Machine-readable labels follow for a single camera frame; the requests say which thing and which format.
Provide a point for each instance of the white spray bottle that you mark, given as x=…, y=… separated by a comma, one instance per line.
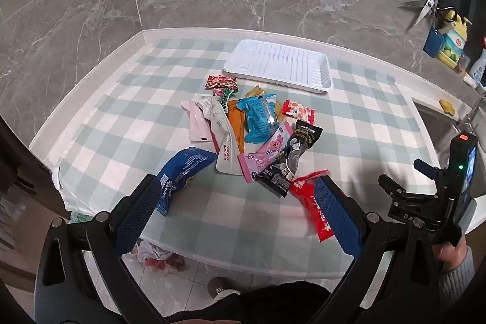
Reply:
x=479, y=66

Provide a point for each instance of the person's right forearm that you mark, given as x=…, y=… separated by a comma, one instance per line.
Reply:
x=459, y=282

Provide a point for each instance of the steel faucet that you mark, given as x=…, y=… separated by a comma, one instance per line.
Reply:
x=470, y=115

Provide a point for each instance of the orange snack packet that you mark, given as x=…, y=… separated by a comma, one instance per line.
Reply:
x=235, y=126

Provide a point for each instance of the blue sponge pack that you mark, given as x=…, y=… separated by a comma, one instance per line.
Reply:
x=433, y=42

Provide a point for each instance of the green candy packet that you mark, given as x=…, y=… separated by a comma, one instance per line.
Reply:
x=226, y=96

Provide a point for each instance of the pink cartoon snack packet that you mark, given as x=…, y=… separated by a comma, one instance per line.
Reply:
x=265, y=157

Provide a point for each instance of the person's right hand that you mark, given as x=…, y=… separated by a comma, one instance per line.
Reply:
x=448, y=255

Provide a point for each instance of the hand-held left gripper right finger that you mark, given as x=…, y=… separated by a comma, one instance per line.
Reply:
x=338, y=214

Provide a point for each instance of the long pale pink packet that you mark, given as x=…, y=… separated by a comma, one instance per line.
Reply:
x=197, y=123

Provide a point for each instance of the yellow dish soap bottle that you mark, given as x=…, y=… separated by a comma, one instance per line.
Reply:
x=453, y=43

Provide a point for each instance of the yellow sponge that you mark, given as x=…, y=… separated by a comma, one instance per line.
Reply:
x=448, y=107

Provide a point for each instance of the light blue snack packet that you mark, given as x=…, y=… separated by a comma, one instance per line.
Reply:
x=258, y=119

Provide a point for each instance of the white plastic tray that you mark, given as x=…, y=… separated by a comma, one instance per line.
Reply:
x=277, y=62

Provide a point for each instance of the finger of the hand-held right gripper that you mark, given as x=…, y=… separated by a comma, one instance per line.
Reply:
x=425, y=166
x=393, y=186

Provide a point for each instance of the gold foil packet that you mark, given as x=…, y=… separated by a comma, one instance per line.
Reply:
x=255, y=91

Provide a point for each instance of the small red patterned packet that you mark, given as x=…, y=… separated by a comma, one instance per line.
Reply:
x=222, y=83

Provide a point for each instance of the black snack packet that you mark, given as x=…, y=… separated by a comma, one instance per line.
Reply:
x=300, y=145

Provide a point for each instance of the dark blue snack packet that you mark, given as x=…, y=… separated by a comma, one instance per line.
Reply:
x=182, y=172

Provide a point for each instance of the person's brown slipper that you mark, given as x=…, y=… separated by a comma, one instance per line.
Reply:
x=220, y=288

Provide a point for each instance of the plain red snack packet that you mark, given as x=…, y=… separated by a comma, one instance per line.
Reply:
x=307, y=198

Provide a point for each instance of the steel sink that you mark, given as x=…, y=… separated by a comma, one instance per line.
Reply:
x=436, y=130

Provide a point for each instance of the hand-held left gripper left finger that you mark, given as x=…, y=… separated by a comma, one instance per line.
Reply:
x=140, y=214

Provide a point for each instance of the crumpled white red cloth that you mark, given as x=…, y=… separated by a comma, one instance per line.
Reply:
x=159, y=255

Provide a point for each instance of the large white snack packet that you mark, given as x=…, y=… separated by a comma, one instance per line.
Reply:
x=227, y=153

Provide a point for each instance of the red white peach packet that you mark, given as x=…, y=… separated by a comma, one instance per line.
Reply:
x=298, y=111

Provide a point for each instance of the person's dark trouser leg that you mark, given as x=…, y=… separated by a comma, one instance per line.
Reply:
x=265, y=303

